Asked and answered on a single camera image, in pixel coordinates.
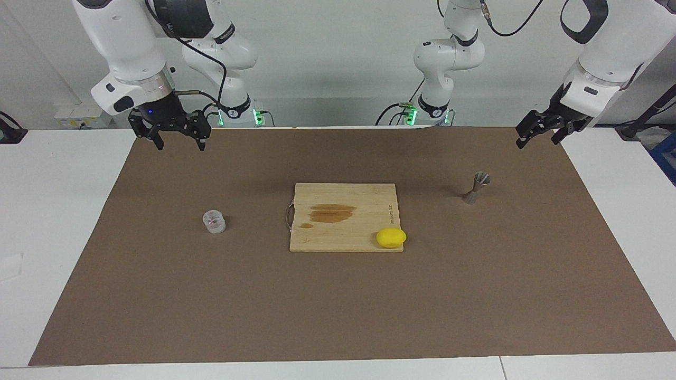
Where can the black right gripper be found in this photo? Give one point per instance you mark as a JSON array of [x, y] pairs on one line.
[[161, 113]]

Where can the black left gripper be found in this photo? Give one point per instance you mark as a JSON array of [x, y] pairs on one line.
[[555, 112]]

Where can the metal jigger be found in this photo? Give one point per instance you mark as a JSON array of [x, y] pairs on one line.
[[477, 189]]

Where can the clear glass cup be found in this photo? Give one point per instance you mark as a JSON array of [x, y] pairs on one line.
[[214, 221]]

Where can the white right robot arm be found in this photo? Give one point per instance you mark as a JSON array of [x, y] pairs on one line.
[[121, 42]]

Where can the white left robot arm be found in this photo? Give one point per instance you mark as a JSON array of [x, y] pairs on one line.
[[607, 53]]

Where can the black tripod stand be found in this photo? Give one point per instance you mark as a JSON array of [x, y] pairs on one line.
[[641, 119]]

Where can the yellow lemon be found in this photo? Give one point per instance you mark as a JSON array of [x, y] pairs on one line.
[[391, 238]]

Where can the wooden cutting board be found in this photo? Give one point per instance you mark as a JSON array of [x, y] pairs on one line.
[[343, 232]]

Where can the white tape patch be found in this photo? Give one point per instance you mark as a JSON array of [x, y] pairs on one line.
[[10, 267]]

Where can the brown table mat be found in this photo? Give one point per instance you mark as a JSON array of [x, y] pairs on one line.
[[338, 306]]

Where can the white wall socket box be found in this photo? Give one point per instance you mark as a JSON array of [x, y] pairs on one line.
[[82, 115]]

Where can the black clamp mount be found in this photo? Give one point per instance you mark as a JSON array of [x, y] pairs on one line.
[[10, 132]]

